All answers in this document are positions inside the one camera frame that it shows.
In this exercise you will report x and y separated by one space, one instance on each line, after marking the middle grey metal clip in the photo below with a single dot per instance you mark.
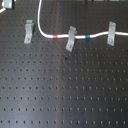
71 38

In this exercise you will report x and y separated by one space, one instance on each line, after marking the left grey metal clip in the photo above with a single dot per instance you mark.
29 27

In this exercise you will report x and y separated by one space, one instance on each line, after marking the right grey metal clip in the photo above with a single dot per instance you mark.
111 33

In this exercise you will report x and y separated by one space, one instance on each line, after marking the top-left grey metal clip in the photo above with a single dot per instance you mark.
8 4

